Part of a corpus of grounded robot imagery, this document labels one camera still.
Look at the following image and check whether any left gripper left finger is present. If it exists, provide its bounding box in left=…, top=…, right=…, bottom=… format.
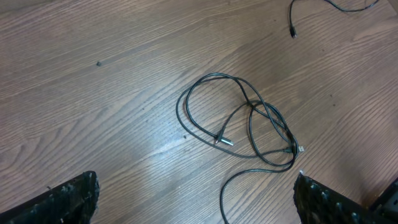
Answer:
left=1, top=170, right=100, bottom=224

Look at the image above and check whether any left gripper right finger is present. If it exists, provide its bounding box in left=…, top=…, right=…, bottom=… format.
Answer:
left=294, top=174, right=373, bottom=224

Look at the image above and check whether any black usb cable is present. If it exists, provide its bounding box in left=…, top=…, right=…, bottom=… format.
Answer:
left=175, top=72, right=305, bottom=224
left=288, top=0, right=381, bottom=39

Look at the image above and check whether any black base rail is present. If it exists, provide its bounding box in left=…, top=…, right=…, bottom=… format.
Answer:
left=369, top=179, right=398, bottom=223

